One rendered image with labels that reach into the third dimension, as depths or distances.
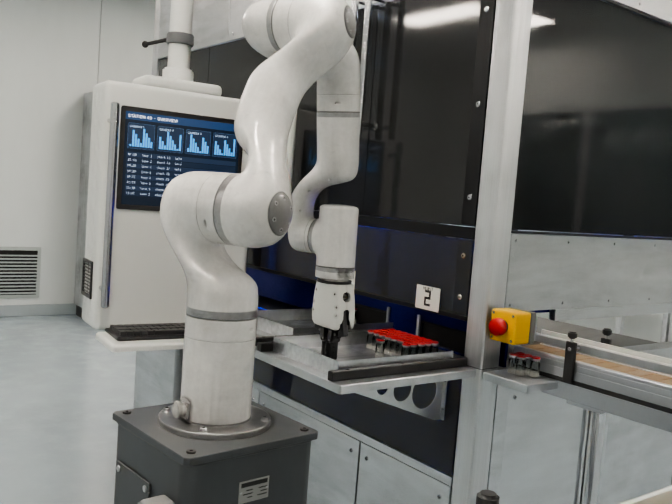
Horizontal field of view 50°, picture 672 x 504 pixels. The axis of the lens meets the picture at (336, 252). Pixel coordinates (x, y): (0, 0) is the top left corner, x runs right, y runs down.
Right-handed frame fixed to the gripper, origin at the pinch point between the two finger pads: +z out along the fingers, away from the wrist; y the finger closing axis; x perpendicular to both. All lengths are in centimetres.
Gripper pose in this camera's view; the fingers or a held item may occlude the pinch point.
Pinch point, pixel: (329, 350)
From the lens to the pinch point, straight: 159.6
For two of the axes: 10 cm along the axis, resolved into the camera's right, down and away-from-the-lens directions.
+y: -6.0, -1.1, 8.0
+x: -8.0, 0.0, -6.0
